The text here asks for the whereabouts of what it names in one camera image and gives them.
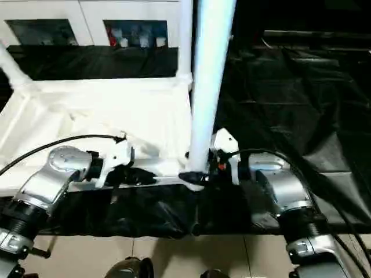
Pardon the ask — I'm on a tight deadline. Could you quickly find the white upturned plastic table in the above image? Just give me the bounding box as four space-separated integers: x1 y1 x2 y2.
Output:
0 74 210 194

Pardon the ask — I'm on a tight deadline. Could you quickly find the white plastic table leg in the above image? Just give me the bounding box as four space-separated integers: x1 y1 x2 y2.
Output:
178 0 238 192
0 40 30 88
177 0 195 85

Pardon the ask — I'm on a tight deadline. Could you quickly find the black glossy mat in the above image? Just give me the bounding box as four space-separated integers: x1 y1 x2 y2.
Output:
0 43 371 240

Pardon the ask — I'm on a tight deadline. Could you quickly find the black left robot foot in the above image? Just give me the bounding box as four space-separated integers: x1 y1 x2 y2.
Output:
104 256 155 278

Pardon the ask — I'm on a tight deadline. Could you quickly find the black speaker box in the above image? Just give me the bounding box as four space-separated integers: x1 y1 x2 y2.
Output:
231 0 265 45

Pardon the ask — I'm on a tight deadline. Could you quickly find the black glossy tv stand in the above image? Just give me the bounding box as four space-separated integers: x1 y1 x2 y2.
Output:
262 28 371 50

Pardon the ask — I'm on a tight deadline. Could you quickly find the white glass-door cabinet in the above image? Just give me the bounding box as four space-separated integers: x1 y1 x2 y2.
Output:
0 0 183 49

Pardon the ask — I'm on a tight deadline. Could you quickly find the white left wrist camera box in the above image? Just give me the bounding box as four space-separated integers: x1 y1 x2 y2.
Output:
99 132 136 188

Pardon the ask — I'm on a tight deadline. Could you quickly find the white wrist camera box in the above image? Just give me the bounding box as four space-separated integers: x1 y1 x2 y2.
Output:
212 127 241 186
99 132 136 188

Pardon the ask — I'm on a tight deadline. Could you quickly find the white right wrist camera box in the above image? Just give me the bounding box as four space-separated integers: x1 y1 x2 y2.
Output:
212 127 241 186

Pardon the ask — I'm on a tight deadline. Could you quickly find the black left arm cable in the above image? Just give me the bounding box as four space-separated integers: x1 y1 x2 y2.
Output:
0 131 129 178

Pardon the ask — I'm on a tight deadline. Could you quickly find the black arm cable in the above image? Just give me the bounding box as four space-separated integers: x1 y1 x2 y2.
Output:
222 148 371 278
0 131 129 178

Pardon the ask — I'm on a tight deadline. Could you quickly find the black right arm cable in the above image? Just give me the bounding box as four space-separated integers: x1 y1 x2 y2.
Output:
222 148 371 278

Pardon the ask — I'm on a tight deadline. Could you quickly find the black folding table frame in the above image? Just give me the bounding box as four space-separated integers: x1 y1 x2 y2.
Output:
28 234 58 259

